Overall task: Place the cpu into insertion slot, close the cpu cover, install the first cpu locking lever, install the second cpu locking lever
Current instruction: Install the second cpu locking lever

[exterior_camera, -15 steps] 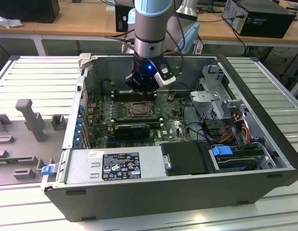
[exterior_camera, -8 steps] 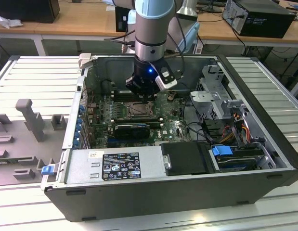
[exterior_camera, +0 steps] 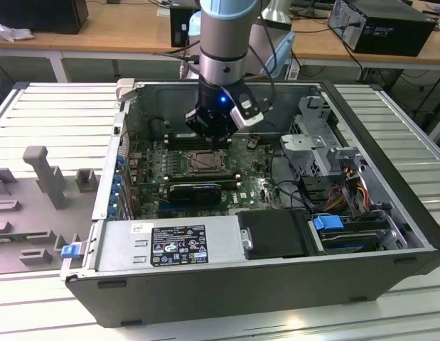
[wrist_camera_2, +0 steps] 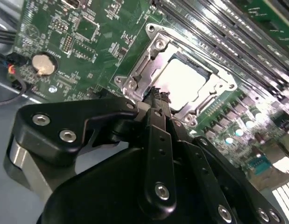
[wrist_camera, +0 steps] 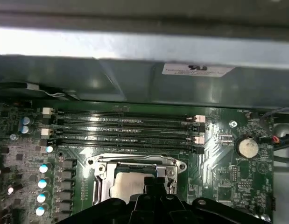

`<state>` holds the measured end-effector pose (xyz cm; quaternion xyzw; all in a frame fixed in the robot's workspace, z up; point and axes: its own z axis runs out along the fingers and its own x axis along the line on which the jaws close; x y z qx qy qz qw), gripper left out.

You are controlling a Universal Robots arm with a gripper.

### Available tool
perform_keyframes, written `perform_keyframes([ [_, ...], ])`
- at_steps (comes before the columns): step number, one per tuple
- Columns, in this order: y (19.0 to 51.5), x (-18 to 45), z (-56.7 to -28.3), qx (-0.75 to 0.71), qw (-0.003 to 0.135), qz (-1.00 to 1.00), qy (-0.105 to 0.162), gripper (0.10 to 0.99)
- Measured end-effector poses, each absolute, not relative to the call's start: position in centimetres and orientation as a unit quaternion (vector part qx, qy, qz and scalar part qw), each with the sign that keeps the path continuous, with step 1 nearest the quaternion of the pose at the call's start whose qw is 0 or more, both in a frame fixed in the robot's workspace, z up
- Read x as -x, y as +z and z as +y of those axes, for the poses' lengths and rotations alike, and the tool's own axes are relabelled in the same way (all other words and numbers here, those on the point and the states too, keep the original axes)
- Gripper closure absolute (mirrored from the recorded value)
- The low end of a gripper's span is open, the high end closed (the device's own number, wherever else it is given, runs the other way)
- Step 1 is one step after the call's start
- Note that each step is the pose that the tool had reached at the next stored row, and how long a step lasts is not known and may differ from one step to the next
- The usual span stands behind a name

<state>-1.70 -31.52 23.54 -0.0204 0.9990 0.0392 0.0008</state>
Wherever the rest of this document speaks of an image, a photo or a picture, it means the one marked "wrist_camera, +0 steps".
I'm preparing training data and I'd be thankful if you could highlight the CPU socket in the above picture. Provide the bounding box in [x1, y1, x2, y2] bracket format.
[86, 153, 188, 206]

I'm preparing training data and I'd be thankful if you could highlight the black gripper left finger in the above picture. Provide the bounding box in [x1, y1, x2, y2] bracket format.
[56, 176, 159, 224]

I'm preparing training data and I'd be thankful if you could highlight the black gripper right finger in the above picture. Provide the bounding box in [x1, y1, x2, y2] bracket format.
[157, 177, 274, 224]

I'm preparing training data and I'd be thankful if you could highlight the wire CPU locking lever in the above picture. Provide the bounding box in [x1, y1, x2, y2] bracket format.
[92, 174, 103, 204]

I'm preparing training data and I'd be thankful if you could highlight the white-latch RAM slot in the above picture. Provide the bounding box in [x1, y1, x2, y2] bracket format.
[42, 107, 206, 123]
[41, 127, 205, 144]

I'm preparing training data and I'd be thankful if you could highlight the metal CPU socket cover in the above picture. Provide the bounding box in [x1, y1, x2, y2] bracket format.
[94, 161, 179, 204]

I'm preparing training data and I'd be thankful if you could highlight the thin dark fan wire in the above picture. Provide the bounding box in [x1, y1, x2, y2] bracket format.
[260, 106, 289, 122]

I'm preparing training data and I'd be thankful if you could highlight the black case wire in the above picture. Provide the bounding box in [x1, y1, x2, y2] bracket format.
[272, 154, 289, 165]

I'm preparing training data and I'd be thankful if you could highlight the black round case speaker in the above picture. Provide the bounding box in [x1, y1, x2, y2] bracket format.
[0, 81, 81, 101]

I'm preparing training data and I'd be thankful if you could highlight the white case wall sticker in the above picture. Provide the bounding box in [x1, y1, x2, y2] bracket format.
[161, 62, 236, 77]

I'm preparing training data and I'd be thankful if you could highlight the silver square CPU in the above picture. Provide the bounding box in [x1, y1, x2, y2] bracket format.
[109, 172, 148, 203]

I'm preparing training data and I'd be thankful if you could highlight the grey square choke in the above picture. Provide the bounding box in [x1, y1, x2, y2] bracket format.
[62, 159, 78, 170]
[61, 171, 77, 182]
[57, 191, 74, 202]
[60, 182, 75, 191]
[55, 201, 73, 213]

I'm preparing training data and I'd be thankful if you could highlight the coin cell battery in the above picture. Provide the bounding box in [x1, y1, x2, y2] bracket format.
[236, 136, 260, 159]

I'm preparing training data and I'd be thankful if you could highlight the black open PC case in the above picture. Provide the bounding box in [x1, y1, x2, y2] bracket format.
[0, 0, 289, 224]

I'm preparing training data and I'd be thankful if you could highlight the green motherboard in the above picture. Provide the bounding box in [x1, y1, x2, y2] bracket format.
[0, 100, 275, 224]

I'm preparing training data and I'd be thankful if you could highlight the red blue wire plug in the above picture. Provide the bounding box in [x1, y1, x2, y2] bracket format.
[271, 136, 289, 147]

